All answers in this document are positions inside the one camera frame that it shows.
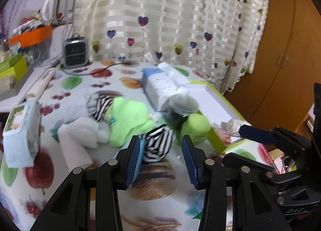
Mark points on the heart print striped curtain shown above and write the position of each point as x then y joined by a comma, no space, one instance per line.
175,20

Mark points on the silver foil bag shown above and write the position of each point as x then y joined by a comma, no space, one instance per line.
46,7

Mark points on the light blue face mask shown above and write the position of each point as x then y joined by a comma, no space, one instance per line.
142,149

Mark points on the black white striped sock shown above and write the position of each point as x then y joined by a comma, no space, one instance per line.
100,105
158,145

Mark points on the green edged white box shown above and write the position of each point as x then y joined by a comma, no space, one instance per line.
220,105

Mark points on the rolled white mat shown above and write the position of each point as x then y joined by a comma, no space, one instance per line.
41,84

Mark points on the grey space heater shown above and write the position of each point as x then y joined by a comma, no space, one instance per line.
75,53

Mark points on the lime green cardboard box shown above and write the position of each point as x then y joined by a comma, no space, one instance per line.
18,68

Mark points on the white soft cloth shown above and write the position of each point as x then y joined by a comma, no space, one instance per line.
75,108

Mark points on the white towel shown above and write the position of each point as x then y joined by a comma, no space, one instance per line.
75,145

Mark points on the wet wipes pack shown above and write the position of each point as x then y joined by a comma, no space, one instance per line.
22,130

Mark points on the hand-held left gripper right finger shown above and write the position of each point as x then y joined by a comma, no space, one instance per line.
190,163

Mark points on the orange topped storage bin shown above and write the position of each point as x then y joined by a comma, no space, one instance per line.
32,36

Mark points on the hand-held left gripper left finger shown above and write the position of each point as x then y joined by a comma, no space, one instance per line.
133,160

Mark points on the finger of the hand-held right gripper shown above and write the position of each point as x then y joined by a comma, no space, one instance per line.
255,134
245,163

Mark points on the brown wooden wardrobe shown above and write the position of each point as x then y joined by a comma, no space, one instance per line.
288,58

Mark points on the dark translucent jar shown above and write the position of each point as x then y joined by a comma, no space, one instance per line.
179,108

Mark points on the lime green cloth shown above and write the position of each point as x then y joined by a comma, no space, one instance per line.
125,123

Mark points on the pink notebook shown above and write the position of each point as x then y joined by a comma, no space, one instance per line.
267,155

